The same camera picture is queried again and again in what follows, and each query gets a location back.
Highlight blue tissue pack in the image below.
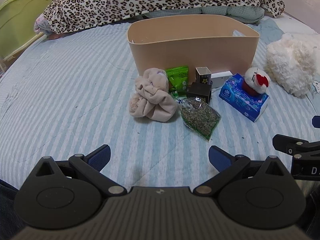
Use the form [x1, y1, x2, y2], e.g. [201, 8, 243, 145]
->
[219, 74, 269, 122]

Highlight white red plush toy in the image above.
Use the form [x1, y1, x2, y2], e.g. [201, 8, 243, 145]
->
[242, 67, 271, 97]

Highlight white small box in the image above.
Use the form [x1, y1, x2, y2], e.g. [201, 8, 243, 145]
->
[210, 71, 233, 88]

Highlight clear bag dried herbs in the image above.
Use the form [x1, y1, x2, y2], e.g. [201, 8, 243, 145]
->
[174, 96, 221, 141]

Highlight black box gold print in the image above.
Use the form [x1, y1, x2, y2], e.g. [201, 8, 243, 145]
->
[186, 82, 212, 104]

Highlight small black box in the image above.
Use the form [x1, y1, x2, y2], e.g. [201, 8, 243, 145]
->
[195, 67, 212, 85]

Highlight beige cloth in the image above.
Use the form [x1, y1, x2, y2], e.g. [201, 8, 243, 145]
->
[129, 68, 177, 122]

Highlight green snack packet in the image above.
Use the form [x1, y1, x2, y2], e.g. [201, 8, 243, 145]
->
[165, 66, 189, 95]

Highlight white fluffy plush pillow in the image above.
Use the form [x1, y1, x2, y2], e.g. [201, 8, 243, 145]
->
[265, 33, 319, 97]

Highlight beige plastic storage bin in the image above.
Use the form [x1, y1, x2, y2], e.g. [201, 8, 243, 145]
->
[127, 14, 260, 82]

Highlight light green quilted duvet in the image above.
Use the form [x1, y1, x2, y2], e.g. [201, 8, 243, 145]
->
[143, 6, 265, 24]

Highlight pink patterned cloth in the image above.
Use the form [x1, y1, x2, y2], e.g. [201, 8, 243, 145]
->
[34, 14, 53, 35]

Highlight leopard print blanket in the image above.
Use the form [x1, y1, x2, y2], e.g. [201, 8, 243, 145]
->
[43, 0, 285, 35]

